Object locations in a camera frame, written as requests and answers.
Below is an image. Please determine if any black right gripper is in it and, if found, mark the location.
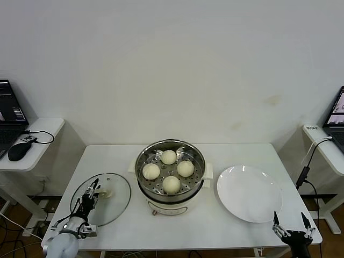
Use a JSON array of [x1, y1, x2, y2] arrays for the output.
[[271, 210, 317, 258]]

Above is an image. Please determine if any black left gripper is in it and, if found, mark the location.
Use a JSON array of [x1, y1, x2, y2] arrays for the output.
[[77, 179, 102, 216]]

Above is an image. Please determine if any glass lid with cream handle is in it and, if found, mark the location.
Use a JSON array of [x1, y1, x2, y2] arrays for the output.
[[70, 173, 132, 228]]

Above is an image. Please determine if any white steamed baozi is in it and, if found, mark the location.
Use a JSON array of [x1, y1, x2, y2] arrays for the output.
[[160, 149, 177, 165], [162, 175, 182, 195], [142, 163, 161, 180], [176, 160, 195, 177]]

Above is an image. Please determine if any stainless steel steamer basket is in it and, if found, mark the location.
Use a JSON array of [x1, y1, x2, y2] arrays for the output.
[[135, 139, 207, 202]]

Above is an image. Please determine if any white round plate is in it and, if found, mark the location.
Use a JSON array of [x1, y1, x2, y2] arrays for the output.
[[216, 165, 284, 223]]

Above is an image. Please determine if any white side table with mouse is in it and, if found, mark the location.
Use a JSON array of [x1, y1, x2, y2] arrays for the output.
[[0, 117, 66, 229]]

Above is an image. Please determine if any cream electric cooking pot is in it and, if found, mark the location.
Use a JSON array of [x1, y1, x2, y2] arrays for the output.
[[127, 161, 214, 217]]

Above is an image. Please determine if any white side table with label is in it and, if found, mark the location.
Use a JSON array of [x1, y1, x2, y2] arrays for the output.
[[302, 124, 344, 234]]

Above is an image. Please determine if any black computer mouse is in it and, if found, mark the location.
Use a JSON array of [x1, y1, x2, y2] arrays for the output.
[[7, 142, 34, 161]]

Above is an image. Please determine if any black laptop with pale screen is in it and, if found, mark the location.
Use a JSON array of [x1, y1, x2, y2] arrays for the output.
[[323, 85, 344, 154]]

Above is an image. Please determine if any black laptop with dark screen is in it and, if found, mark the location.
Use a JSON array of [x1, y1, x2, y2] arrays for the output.
[[0, 78, 30, 159]]

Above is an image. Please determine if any black cable with inline adapter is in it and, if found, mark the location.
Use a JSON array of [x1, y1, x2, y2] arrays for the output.
[[295, 138, 335, 229]]

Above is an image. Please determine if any thin black looped cable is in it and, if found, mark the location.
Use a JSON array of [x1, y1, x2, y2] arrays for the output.
[[23, 130, 55, 145]]

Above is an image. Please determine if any white flat cable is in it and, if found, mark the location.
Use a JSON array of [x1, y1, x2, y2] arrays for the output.
[[300, 136, 334, 165]]

